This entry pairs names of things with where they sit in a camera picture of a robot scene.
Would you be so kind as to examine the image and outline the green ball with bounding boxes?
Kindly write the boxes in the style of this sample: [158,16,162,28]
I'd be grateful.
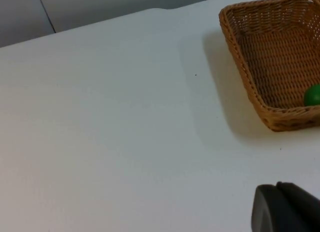
[303,84,320,107]

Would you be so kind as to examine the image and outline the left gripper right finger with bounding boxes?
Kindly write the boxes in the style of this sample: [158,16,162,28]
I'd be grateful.
[275,181,320,232]

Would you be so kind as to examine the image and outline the pale brown wicker basket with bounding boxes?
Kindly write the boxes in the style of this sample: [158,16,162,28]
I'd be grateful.
[218,0,320,133]

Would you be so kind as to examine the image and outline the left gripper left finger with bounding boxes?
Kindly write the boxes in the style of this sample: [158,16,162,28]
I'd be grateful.
[251,184,313,232]

